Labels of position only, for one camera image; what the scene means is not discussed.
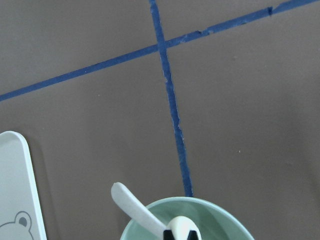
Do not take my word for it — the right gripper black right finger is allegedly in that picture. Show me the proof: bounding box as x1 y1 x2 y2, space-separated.
187 230 199 240

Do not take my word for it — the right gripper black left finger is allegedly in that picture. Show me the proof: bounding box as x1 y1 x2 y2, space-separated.
163 229 175 240

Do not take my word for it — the light green bowl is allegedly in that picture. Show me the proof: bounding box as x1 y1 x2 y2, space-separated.
121 196 253 240

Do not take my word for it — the white spoon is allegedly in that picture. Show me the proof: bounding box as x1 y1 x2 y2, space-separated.
111 182 202 240

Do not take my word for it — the white rectangular tray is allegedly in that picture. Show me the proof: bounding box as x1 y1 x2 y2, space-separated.
0 131 47 240

